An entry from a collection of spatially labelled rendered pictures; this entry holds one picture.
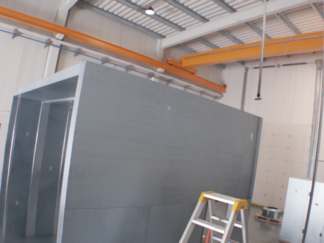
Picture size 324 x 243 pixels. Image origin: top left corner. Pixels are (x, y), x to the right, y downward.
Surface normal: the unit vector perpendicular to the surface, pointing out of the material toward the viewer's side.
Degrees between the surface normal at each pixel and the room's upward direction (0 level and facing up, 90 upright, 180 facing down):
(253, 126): 90
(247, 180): 90
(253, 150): 90
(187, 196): 90
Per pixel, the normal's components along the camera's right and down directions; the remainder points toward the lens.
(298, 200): -0.76, -0.14
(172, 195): 0.64, 0.05
